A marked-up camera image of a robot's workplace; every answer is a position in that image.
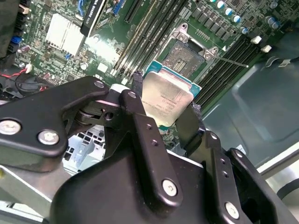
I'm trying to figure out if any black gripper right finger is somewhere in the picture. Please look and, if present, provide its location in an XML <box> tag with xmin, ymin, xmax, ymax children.
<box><xmin>175</xmin><ymin>102</ymin><xmax>290</xmax><ymax>224</ymax></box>

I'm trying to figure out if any thin metal locking lever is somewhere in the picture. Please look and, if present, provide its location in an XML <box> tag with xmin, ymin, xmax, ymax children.
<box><xmin>211</xmin><ymin>54</ymin><xmax>249</xmax><ymax>69</ymax></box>

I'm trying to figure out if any silver CPU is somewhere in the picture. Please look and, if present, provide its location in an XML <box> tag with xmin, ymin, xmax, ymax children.
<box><xmin>142</xmin><ymin>59</ymin><xmax>203</xmax><ymax>128</ymax></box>

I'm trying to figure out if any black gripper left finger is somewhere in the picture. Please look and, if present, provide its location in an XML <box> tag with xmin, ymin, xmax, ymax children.
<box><xmin>0</xmin><ymin>71</ymin><xmax>185</xmax><ymax>208</ymax></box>

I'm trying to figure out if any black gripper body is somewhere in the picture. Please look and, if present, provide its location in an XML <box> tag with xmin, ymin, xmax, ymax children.
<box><xmin>50</xmin><ymin>150</ymin><xmax>220</xmax><ymax>224</ymax></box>

